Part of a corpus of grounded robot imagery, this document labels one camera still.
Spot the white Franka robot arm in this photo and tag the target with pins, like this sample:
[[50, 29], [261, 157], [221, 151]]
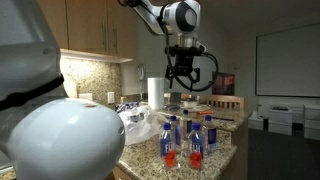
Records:
[[66, 140]]

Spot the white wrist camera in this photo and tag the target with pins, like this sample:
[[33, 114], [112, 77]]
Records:
[[201, 45]]

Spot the white wall phone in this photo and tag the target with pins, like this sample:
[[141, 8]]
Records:
[[141, 71]]

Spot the white storage box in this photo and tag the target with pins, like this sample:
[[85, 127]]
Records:
[[280, 129], [312, 121], [256, 121]]

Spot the wooden wall cabinets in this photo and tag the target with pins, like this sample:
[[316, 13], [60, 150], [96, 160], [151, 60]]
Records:
[[86, 26]]

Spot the dark round dish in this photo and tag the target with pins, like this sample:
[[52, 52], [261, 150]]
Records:
[[172, 107]]

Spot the wide wooden chair back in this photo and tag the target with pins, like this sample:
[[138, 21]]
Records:
[[221, 99]]

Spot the dark red framed picture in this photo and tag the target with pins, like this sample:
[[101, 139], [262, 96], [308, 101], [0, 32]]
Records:
[[223, 83]]

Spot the orange marker pen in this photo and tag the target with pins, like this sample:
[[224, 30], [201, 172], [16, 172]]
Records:
[[204, 113]]

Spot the white bowl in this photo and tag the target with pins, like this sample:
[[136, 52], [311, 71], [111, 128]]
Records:
[[190, 104]]

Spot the dark grey container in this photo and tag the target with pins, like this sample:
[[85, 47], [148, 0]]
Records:
[[175, 97]]

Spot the white paper towel roll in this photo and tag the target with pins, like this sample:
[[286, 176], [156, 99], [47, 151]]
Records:
[[156, 93]]

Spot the translucent white plastic bag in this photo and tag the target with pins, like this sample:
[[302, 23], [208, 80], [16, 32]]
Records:
[[143, 128]]

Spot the white wall outlet plate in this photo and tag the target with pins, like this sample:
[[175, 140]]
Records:
[[86, 96], [111, 97]]

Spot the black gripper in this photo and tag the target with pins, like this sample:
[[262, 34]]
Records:
[[186, 63]]

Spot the black flat strip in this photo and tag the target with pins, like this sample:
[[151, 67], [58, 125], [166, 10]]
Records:
[[223, 118]]

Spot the white projection screen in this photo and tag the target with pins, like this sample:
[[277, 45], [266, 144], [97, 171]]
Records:
[[290, 60]]

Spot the white printer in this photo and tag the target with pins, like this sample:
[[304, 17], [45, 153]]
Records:
[[280, 113]]

